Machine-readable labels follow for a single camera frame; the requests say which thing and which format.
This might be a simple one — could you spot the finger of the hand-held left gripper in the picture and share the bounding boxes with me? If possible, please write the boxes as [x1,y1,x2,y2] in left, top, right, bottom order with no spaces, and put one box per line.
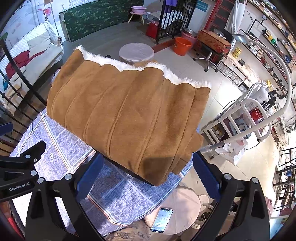
[0,123,12,138]
[0,140,47,179]

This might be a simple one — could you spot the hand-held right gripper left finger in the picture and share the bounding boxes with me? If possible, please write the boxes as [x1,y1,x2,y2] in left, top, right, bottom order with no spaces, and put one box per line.
[25,153,104,241]

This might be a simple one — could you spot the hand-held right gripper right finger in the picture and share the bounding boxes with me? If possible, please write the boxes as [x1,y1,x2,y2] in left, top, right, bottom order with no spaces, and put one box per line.
[192,152,270,241]

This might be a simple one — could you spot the brown suede fur-lined coat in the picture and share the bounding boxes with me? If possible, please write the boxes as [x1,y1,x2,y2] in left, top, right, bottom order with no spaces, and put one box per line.
[46,45,212,187]

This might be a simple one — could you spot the blue plaid bed sheet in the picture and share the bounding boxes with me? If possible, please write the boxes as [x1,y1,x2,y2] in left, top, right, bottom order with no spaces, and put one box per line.
[10,109,195,235]

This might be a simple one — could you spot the white plastic bag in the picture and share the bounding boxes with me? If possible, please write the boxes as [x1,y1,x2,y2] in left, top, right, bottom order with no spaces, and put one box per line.
[214,138,249,166]

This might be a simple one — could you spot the round pink cushioned stool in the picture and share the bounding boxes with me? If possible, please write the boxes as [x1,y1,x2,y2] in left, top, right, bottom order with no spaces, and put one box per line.
[144,186,201,235]

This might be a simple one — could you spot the smartphone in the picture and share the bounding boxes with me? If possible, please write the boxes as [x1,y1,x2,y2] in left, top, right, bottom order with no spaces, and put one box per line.
[150,207,174,232]

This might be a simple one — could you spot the person's floral clothing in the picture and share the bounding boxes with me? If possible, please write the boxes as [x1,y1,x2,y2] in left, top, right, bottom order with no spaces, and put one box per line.
[104,220,153,241]

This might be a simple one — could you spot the red cloth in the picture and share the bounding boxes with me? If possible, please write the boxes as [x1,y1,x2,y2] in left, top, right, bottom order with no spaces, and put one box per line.
[6,51,45,75]

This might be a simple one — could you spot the white metal trolley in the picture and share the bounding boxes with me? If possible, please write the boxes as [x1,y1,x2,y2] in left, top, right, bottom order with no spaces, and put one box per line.
[200,82,272,142]

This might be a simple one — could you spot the black metal rack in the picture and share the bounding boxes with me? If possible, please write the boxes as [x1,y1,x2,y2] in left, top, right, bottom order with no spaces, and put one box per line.
[273,146,296,211]

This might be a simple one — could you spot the white swing sofa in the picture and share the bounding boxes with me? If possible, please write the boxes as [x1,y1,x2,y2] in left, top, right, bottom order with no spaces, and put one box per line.
[0,22,64,102]

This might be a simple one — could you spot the cream sofa pillow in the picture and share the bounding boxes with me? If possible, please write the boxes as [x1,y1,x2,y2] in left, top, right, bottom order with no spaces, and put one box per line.
[28,37,50,50]

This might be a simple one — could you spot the storage shelf with baskets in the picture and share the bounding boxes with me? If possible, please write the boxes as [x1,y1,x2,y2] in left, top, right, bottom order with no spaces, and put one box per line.
[217,56,255,93]

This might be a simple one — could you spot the pink hanging ornament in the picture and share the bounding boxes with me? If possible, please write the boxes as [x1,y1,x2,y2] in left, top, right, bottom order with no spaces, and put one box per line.
[38,7,52,21]

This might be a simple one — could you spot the orange bucket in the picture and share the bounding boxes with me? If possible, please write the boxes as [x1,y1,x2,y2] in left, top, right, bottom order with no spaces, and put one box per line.
[174,37,192,56]

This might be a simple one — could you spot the round white covered stool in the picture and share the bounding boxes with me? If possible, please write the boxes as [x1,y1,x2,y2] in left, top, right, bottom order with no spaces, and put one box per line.
[119,43,155,64]

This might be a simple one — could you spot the brown patterned case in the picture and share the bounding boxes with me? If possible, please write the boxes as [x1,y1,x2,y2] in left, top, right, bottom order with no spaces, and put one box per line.
[197,30,232,54]

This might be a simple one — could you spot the pink bucket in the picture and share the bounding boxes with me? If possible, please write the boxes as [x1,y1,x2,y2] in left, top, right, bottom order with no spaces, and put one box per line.
[181,32,198,44]

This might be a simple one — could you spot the green patterned counter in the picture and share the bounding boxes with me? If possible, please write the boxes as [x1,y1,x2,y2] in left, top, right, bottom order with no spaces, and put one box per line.
[59,0,139,42]

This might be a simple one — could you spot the red bin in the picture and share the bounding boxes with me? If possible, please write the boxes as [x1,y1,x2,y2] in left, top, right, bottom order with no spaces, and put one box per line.
[146,22,162,39]

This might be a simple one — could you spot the black iron fence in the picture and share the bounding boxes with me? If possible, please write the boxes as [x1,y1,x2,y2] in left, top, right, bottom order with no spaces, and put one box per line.
[156,0,192,44]

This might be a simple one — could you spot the red lattice door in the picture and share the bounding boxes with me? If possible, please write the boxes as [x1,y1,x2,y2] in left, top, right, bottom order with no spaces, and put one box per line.
[208,0,234,35]

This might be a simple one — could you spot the white hanging cloth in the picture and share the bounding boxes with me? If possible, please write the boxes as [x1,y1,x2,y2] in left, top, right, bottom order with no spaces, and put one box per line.
[225,0,247,35]

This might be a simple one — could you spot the small pink stool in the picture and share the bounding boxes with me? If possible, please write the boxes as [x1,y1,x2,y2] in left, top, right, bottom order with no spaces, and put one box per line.
[128,10,147,25]

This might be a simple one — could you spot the wall shelves with bottles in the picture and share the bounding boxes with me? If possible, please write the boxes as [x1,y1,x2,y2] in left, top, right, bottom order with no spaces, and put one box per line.
[240,0,296,98]

